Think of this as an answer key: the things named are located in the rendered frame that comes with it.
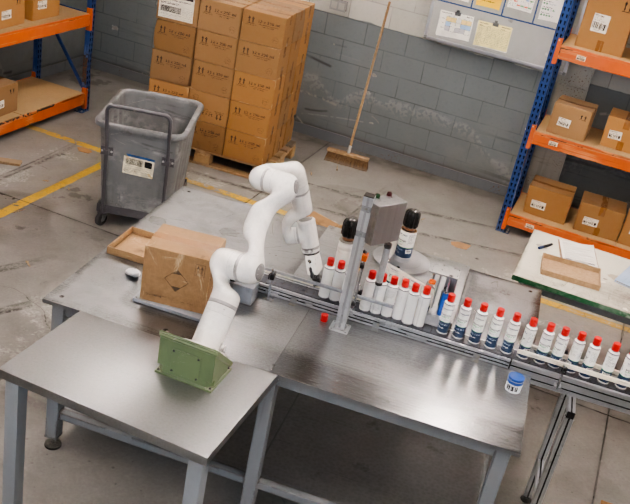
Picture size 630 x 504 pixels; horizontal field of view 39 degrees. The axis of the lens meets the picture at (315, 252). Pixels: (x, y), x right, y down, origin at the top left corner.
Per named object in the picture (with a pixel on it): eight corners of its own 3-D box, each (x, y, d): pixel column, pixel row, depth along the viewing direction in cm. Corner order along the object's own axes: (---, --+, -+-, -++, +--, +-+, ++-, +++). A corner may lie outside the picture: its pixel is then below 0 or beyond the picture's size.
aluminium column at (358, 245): (345, 326, 411) (376, 194, 381) (343, 331, 407) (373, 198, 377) (336, 323, 412) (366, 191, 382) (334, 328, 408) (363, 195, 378)
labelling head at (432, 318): (447, 316, 426) (461, 269, 414) (443, 329, 414) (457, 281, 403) (419, 308, 428) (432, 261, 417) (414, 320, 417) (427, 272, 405)
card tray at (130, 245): (185, 249, 449) (186, 242, 447) (163, 270, 426) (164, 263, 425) (131, 233, 454) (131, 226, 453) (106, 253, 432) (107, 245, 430)
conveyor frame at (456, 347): (511, 357, 413) (514, 348, 411) (509, 369, 404) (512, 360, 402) (183, 256, 442) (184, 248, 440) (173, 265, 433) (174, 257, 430)
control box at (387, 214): (398, 240, 395) (408, 201, 387) (370, 246, 385) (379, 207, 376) (383, 230, 402) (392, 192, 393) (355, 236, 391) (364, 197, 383)
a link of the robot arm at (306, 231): (299, 250, 410) (319, 247, 409) (294, 223, 405) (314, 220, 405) (299, 243, 418) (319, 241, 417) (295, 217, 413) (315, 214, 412)
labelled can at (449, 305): (448, 331, 414) (459, 293, 405) (446, 336, 409) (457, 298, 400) (437, 328, 415) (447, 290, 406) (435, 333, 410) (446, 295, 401)
